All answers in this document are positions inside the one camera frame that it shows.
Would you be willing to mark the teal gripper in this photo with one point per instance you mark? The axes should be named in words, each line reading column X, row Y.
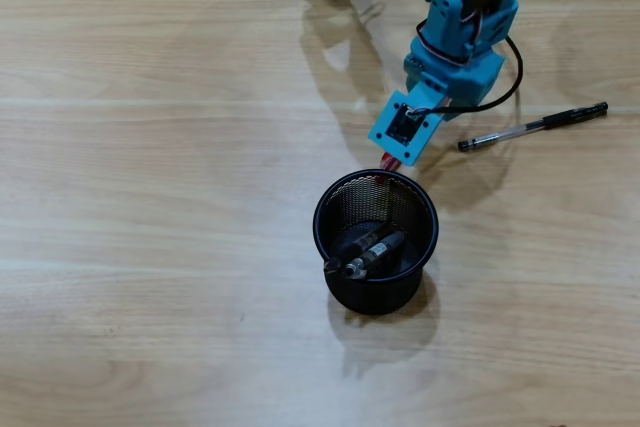
column 413, row 68

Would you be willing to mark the clear pen with black cap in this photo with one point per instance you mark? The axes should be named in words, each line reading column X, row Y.
column 525, row 129

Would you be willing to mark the red gel pen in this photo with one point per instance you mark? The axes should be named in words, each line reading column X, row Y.
column 389, row 162

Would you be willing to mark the grey grip gel pen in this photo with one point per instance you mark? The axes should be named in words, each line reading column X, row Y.
column 380, row 249

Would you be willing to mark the black grip gel pen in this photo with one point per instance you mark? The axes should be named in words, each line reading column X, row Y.
column 357, row 245

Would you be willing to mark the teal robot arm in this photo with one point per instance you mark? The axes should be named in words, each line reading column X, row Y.
column 440, row 12

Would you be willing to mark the black mesh pen holder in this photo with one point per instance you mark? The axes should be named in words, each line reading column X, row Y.
column 375, row 297

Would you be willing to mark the teal wrist camera module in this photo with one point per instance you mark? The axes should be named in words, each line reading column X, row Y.
column 385, row 137

